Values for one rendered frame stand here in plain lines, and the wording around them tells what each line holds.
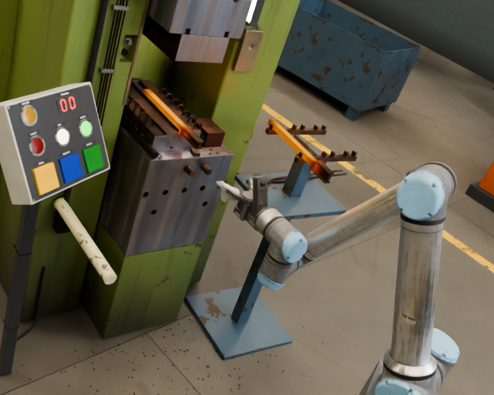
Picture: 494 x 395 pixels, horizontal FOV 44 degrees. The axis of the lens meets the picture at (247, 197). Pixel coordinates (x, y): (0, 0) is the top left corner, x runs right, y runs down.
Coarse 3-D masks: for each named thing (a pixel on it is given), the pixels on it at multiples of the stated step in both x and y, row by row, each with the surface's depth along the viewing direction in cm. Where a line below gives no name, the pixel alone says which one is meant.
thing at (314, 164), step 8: (272, 120) 249; (280, 128) 245; (288, 136) 240; (296, 144) 237; (296, 152) 236; (304, 152) 233; (304, 160) 232; (312, 160) 229; (312, 168) 228; (320, 168) 226; (328, 168) 225; (320, 176) 226; (328, 176) 223
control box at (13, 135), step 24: (24, 96) 174; (48, 96) 173; (72, 96) 181; (0, 120) 163; (48, 120) 173; (72, 120) 182; (96, 120) 191; (0, 144) 166; (24, 144) 166; (48, 144) 173; (72, 144) 182; (24, 168) 166; (24, 192) 168; (48, 192) 173
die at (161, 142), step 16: (144, 80) 255; (128, 96) 240; (144, 96) 241; (160, 96) 246; (128, 112) 233; (160, 112) 233; (176, 112) 239; (160, 128) 225; (176, 128) 226; (160, 144) 224; (176, 144) 228
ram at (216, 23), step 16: (160, 0) 199; (176, 0) 192; (192, 0) 195; (208, 0) 199; (224, 0) 202; (240, 0) 206; (160, 16) 200; (176, 16) 195; (192, 16) 199; (208, 16) 202; (224, 16) 206; (240, 16) 210; (176, 32) 199; (192, 32) 203; (208, 32) 206; (224, 32) 210; (240, 32) 214
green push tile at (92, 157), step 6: (96, 144) 190; (84, 150) 185; (90, 150) 187; (96, 150) 190; (84, 156) 185; (90, 156) 187; (96, 156) 190; (102, 156) 192; (90, 162) 187; (96, 162) 190; (102, 162) 192; (90, 168) 187; (96, 168) 190
